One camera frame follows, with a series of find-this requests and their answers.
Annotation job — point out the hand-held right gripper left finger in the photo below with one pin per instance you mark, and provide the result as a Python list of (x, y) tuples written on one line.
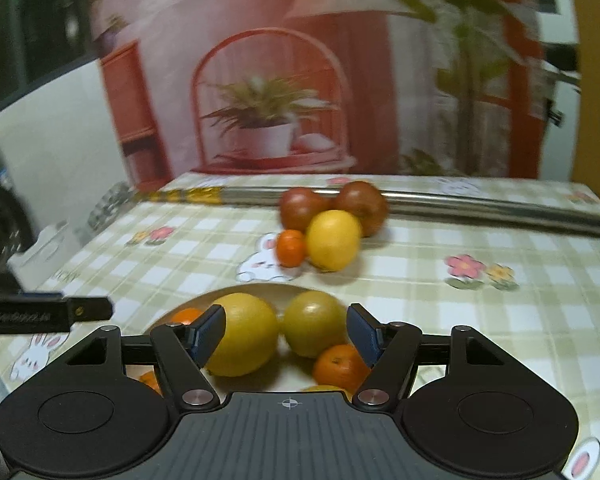
[(211, 332)]

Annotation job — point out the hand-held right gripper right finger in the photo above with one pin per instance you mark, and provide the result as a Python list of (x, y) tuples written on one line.
[(362, 335)]

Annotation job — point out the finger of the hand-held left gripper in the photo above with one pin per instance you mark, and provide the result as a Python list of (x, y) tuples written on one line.
[(92, 309)]

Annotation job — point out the orange tangerine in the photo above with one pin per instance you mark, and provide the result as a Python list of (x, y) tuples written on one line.
[(337, 367), (186, 316), (291, 249), (151, 382)]

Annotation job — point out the yellow-green apple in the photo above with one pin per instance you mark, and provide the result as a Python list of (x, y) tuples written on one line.
[(315, 322)]

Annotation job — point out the white plate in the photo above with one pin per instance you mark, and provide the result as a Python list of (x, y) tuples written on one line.
[(285, 367)]

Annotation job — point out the large yellow lemon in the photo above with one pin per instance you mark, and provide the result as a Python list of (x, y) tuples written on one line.
[(332, 240)]

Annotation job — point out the red apple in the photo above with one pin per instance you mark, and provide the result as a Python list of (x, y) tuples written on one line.
[(302, 210), (365, 205)]

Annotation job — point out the white box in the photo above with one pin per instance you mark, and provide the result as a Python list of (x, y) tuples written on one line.
[(45, 255)]

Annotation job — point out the grey washing machine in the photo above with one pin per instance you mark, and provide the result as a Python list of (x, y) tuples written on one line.
[(0, 220)]

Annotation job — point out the checked bunny print tablecloth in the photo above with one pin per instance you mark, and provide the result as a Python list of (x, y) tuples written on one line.
[(480, 310)]

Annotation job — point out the metal pole with gold section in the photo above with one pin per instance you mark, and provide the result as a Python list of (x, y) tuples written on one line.
[(455, 207)]

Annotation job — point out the brown wooden board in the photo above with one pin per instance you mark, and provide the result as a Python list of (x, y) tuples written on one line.
[(582, 110)]

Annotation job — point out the wall poster with plants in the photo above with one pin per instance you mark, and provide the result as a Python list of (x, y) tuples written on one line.
[(380, 85)]

